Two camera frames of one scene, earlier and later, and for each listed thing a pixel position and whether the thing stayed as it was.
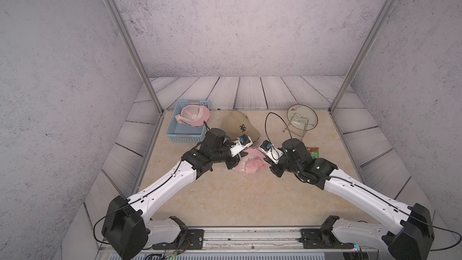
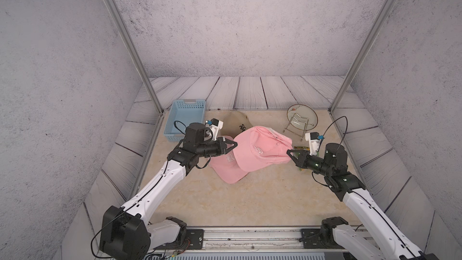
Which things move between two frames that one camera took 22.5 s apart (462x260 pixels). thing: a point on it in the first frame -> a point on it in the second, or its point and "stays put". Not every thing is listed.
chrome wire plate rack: [298, 125] stays put
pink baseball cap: [194, 115] -> [258, 147]
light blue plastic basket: [177, 132] stays put
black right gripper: [275, 171] -> [303, 159]
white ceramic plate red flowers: [302, 117] stays put
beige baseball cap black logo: [236, 124] stays put
